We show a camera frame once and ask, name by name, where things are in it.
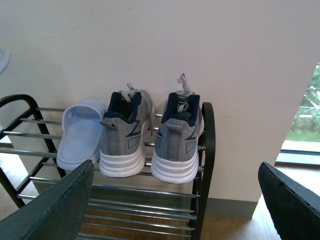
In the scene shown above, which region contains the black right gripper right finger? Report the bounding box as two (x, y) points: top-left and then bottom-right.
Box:
(258, 162), (320, 240)

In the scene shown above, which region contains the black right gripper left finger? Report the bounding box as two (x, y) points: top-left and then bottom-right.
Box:
(0, 160), (94, 240)

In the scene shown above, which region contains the black metal shoe rack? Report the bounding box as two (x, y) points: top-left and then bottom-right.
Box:
(0, 94), (216, 240)

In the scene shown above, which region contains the light blue slipper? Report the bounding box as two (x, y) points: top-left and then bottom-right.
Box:
(0, 49), (11, 75)
(56, 98), (108, 171)

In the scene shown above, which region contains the grey sneaker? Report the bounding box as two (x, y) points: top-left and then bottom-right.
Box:
(99, 83), (156, 178)
(151, 74), (205, 184)

